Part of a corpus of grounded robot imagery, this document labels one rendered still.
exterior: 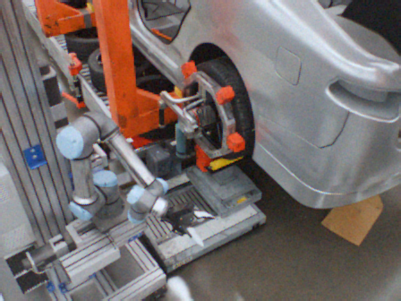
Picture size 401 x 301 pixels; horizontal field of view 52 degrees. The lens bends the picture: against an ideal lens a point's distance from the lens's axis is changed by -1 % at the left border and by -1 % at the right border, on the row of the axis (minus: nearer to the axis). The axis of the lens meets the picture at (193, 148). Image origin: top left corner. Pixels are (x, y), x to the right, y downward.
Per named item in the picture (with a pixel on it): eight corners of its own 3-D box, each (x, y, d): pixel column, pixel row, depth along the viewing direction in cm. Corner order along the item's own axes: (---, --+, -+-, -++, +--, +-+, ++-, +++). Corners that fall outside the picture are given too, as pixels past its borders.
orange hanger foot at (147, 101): (201, 112, 325) (201, 74, 303) (140, 134, 305) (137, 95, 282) (191, 102, 336) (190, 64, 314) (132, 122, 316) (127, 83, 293)
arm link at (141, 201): (132, 191, 172) (136, 180, 165) (156, 203, 171) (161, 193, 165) (123, 205, 166) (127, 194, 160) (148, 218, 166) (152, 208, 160)
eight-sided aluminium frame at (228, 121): (232, 169, 269) (238, 99, 233) (224, 173, 266) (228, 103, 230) (189, 125, 304) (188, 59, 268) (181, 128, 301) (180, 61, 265)
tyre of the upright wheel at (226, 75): (255, 166, 292) (287, 107, 237) (227, 178, 283) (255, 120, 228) (208, 98, 319) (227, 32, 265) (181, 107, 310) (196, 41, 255)
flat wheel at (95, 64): (77, 81, 406) (72, 61, 391) (123, 55, 447) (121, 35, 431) (126, 104, 377) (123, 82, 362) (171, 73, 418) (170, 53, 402)
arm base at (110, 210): (104, 224, 205) (101, 210, 198) (90, 205, 214) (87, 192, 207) (130, 210, 211) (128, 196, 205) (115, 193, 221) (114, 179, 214)
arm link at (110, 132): (92, 107, 179) (160, 193, 190) (75, 119, 171) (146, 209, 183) (106, 97, 170) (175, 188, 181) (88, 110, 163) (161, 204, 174)
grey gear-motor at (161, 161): (202, 174, 337) (203, 141, 314) (157, 193, 320) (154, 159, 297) (191, 160, 348) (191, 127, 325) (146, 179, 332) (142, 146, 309)
